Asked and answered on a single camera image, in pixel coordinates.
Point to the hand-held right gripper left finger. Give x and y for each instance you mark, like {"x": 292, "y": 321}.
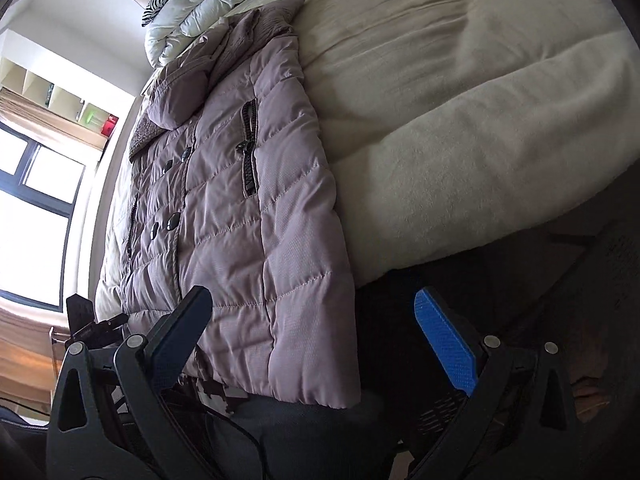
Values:
{"x": 180, "y": 330}

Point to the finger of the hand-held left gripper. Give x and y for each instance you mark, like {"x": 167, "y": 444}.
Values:
{"x": 82, "y": 320}

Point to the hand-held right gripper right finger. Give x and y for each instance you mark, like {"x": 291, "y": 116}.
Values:
{"x": 447, "y": 340}

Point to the mauve quilted puffer jacket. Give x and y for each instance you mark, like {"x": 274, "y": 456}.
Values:
{"x": 280, "y": 260}

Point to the black framed window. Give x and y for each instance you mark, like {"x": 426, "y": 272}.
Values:
{"x": 35, "y": 220}

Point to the person's dark grey trousers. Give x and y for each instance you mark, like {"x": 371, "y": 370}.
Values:
{"x": 310, "y": 440}

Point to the red box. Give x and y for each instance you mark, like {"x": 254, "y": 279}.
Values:
{"x": 110, "y": 125}

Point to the green object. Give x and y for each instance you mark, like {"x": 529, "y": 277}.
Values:
{"x": 88, "y": 118}

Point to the bed with beige cover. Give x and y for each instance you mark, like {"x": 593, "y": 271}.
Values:
{"x": 450, "y": 110}

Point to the white open shelf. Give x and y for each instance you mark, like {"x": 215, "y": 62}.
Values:
{"x": 30, "y": 85}

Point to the white folded duvet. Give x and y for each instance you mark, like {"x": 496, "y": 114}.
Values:
{"x": 210, "y": 5}

